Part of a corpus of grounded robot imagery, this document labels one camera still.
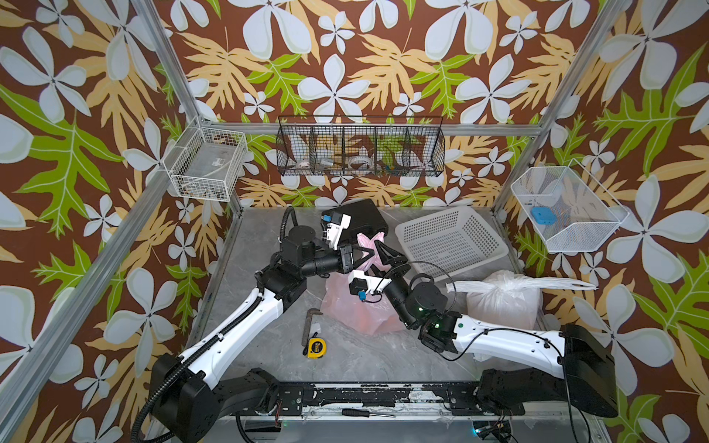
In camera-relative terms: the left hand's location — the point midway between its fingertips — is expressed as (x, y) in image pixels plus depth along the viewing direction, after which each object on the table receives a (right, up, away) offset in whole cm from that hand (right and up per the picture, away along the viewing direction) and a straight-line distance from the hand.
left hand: (375, 251), depth 67 cm
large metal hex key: (-20, -25, +21) cm, 39 cm away
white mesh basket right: (+60, +12, +16) cm, 64 cm away
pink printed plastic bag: (-7, -18, +11) cm, 22 cm away
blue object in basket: (+53, +10, +17) cm, 57 cm away
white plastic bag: (+38, -15, +12) cm, 42 cm away
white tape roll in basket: (-2, +30, +32) cm, 44 cm away
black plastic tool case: (0, +10, +44) cm, 45 cm away
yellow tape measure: (-17, -30, +15) cm, 37 cm away
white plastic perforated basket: (+29, 0, +41) cm, 50 cm away
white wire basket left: (-52, +27, +19) cm, 62 cm away
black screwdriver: (-6, -44, +6) cm, 45 cm away
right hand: (0, +2, 0) cm, 2 cm away
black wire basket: (-3, +37, +31) cm, 48 cm away
